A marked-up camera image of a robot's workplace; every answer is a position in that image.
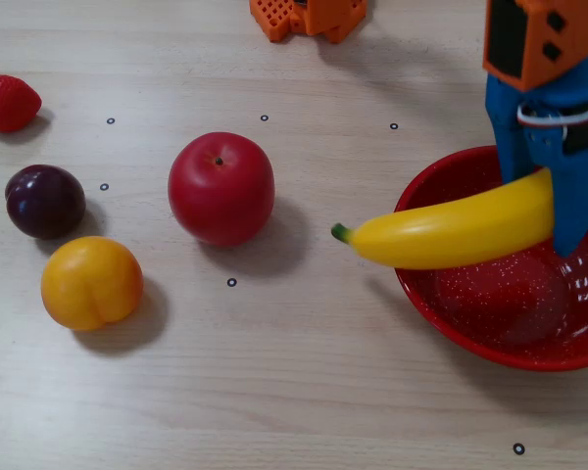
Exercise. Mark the red toy strawberry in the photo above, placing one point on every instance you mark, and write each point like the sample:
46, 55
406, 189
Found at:
10, 103

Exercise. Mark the red toy apple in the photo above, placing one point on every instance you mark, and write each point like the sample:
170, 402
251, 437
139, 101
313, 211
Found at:
220, 191

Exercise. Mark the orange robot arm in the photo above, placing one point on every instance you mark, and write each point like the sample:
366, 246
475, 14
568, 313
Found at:
539, 44

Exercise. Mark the yellow toy banana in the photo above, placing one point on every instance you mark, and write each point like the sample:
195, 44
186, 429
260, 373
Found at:
446, 235

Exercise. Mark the dark purple toy plum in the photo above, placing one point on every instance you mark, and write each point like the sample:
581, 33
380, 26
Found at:
44, 203

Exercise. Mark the yellow orange toy peach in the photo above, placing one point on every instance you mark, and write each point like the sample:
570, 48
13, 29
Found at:
90, 284

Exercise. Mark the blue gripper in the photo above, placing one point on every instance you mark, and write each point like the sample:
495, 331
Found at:
536, 131

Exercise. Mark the red speckled bowl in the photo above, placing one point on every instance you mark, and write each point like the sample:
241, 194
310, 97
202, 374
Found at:
495, 303

